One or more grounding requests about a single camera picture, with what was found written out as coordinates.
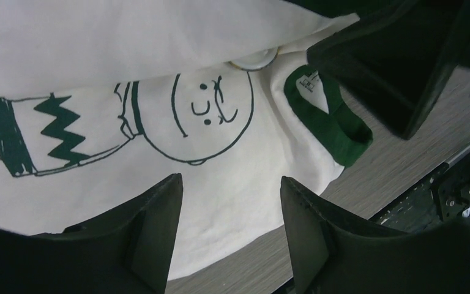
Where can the white and green t-shirt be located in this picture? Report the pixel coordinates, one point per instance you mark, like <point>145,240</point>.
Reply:
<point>100,100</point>

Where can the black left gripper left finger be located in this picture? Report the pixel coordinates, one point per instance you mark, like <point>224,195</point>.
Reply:
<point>127,249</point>

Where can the round white brooch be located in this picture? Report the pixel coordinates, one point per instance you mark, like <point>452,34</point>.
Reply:
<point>255,61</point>

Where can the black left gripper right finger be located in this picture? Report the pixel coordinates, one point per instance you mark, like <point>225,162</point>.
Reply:
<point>335,251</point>

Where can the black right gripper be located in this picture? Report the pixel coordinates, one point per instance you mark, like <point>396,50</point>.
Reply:
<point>398,60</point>

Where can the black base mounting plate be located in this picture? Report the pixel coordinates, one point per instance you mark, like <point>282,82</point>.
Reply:
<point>441,195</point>

